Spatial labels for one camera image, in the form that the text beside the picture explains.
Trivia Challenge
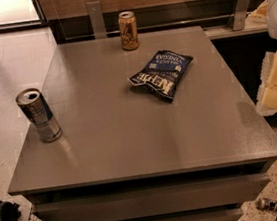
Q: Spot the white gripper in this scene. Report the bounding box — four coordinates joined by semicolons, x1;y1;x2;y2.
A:
245;0;277;116

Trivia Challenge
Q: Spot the silver blue redbull can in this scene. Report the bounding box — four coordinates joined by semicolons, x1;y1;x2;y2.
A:
15;88;62;143

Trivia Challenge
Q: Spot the gold beverage can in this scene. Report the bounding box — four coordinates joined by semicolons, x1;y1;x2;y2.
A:
118;11;139;51

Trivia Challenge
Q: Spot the blue kettle chips bag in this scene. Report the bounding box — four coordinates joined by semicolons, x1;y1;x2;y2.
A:
129;50;194;102

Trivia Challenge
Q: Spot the grey drawer cabinet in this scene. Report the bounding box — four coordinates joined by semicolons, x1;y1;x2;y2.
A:
9;27;277;221

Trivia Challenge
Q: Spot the right grey metal bracket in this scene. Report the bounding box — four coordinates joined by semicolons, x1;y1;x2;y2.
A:
230;0;250;31

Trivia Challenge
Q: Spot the grey metal bracket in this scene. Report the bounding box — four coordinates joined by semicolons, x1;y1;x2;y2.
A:
230;0;250;31
86;1;107;39

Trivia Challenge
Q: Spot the left grey metal bracket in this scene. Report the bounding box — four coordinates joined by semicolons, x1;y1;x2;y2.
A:
86;1;107;39

